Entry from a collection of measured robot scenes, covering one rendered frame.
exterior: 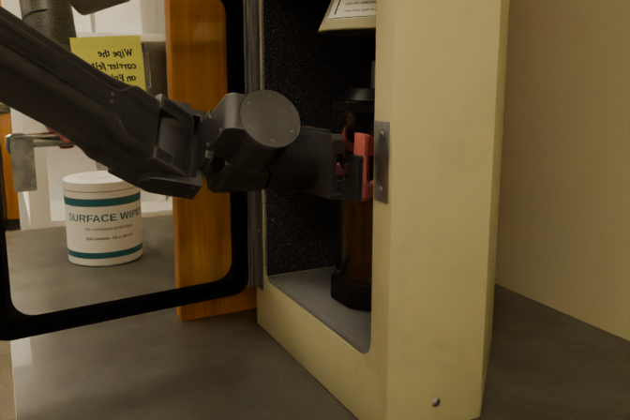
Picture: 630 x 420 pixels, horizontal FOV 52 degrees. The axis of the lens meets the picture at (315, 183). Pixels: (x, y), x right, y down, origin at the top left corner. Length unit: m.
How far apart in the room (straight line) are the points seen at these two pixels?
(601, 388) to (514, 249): 0.35
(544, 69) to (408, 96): 0.49
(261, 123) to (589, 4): 0.55
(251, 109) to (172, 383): 0.33
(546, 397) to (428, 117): 0.34
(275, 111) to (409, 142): 0.12
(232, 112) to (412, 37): 0.16
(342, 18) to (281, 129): 0.15
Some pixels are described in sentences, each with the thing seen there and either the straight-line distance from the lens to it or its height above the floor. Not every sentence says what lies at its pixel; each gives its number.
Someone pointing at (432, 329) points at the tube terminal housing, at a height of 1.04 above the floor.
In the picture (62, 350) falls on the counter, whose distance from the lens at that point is 0.86.
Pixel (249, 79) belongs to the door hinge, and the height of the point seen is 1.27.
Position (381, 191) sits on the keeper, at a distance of 0.55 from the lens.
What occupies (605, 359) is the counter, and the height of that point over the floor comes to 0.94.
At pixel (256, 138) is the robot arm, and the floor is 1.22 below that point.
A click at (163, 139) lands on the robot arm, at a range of 0.60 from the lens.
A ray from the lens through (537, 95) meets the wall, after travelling 1.02.
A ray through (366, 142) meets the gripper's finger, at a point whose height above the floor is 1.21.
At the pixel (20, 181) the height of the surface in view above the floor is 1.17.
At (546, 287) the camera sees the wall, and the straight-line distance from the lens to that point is 1.04.
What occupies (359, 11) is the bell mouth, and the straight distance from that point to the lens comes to 0.64.
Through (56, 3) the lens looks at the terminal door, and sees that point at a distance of 0.74.
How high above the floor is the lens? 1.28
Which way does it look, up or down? 10 degrees down
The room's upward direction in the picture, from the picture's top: straight up
